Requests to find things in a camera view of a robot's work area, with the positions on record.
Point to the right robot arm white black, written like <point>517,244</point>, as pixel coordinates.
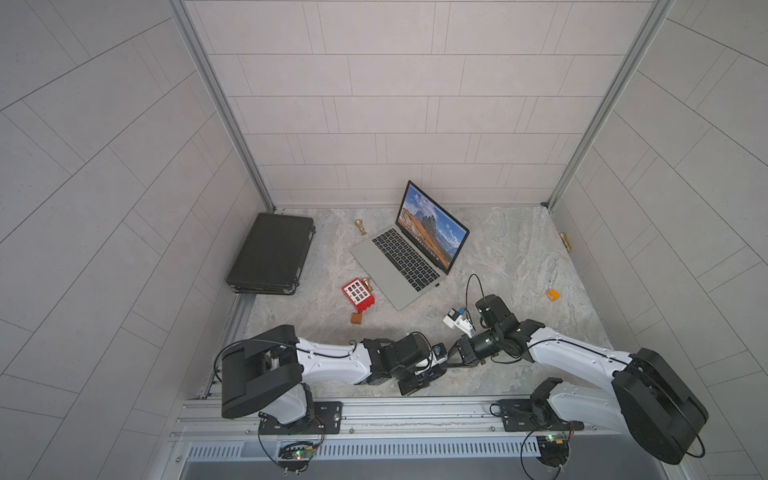
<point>638,394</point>

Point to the gold chess piece centre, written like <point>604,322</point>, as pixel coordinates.
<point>360,226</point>

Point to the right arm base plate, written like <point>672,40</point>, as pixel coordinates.
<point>525,415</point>

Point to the controller board with cables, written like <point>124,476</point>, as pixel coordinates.
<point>295,457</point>
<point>554,451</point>

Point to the left controller board with cables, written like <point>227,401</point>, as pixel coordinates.
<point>295,457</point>

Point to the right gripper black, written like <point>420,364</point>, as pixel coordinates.
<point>466,353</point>

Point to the red white toy block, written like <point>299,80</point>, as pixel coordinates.
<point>359,295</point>

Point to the right corner aluminium post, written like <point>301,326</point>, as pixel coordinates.
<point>647,32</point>

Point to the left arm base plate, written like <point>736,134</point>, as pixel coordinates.
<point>322,417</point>

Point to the small orange block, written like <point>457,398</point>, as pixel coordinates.
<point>553,294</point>

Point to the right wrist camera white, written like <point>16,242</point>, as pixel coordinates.
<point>460,320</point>

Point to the gold chess piece right wall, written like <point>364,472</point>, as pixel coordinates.
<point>565,241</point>

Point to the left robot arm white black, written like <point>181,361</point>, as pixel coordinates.
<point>270,373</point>

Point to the right controller board with cables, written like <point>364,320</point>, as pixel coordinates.
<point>554,451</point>

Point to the left corner aluminium post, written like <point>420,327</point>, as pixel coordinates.
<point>192,41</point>

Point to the black closed case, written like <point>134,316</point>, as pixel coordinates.
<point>273,255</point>

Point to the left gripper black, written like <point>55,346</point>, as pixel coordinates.
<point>413,380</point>

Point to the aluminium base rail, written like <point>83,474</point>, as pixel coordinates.
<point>425,416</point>

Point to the silver laptop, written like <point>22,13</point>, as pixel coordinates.
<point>419,250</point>

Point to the corner aluminium post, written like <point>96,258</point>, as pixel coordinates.
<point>647,32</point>
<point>192,41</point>

